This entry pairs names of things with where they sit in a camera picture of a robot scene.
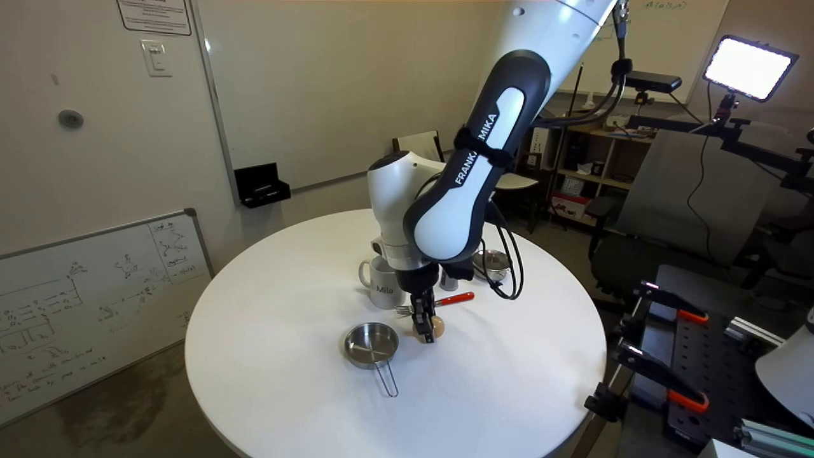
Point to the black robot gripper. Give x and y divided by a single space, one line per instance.
420 281

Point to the brown egg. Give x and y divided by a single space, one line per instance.
441 323

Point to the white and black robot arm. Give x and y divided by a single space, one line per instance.
511 109

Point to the white printed mug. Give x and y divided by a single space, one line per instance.
384 286

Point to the white chair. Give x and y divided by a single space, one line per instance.
518 182
420 146

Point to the black box on floor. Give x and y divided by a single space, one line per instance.
260 183

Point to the wooden shelf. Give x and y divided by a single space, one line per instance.
595 169

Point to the black workbench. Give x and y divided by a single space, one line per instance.
721 357

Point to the white box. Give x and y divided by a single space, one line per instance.
717 449

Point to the framed whiteboard with drawings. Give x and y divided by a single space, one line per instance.
92 296

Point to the bright led light panel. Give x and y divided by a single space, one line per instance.
752 66

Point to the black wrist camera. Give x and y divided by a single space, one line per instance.
460 271

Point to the black camera on stand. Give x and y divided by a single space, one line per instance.
652 83

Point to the teal metal rail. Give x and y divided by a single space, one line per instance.
773 435

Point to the white light switch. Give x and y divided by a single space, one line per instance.
157 57

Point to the white wall sign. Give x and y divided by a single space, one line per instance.
155 16

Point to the round grey wall stopper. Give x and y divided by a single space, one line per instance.
71 118

